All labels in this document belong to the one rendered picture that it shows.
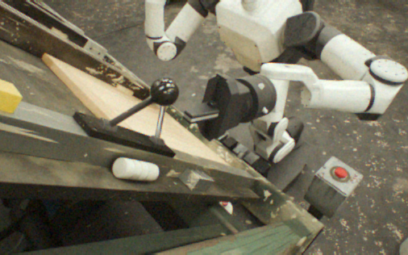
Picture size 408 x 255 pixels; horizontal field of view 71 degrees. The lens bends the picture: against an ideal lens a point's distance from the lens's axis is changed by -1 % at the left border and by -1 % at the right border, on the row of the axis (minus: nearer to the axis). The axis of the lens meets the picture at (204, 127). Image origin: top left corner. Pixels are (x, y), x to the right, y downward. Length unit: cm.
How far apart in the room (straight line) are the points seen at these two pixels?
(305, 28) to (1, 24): 77
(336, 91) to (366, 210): 162
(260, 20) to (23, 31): 65
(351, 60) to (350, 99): 16
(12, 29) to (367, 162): 229
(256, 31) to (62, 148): 73
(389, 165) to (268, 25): 182
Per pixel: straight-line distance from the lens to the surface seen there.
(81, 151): 40
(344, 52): 84
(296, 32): 92
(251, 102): 54
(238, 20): 101
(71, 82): 74
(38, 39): 86
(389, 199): 236
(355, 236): 211
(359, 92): 70
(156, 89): 36
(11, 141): 35
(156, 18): 112
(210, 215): 71
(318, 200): 115
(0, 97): 33
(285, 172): 198
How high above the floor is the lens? 175
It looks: 47 degrees down
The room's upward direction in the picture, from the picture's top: straight up
